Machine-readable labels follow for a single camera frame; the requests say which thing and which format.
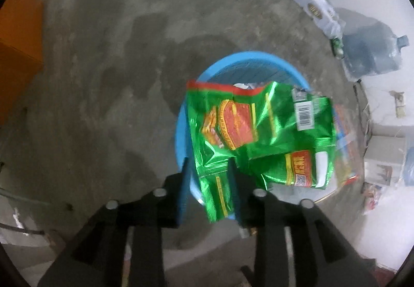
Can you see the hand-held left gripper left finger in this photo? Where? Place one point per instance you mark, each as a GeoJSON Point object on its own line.
{"type": "Point", "coordinates": [183, 196]}

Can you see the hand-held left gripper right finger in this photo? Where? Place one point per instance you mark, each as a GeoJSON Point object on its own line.
{"type": "Point", "coordinates": [234, 196]}

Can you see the green foil snack bag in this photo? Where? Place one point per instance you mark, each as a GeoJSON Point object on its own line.
{"type": "Point", "coordinates": [275, 132]}

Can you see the blue plastic waste basket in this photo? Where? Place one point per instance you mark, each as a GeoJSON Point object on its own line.
{"type": "Point", "coordinates": [245, 59]}

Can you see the clear red printed packet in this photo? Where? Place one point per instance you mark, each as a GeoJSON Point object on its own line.
{"type": "Point", "coordinates": [346, 138]}

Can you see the printed plastic bags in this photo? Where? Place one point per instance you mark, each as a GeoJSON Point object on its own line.
{"type": "Point", "coordinates": [372, 198]}

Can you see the white printed appliance box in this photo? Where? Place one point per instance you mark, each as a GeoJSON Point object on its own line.
{"type": "Point", "coordinates": [385, 151]}

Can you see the wooden table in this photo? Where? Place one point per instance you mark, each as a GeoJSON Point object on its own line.
{"type": "Point", "coordinates": [16, 47]}

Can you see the wall socket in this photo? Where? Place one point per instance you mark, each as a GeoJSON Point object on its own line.
{"type": "Point", "coordinates": [399, 106]}

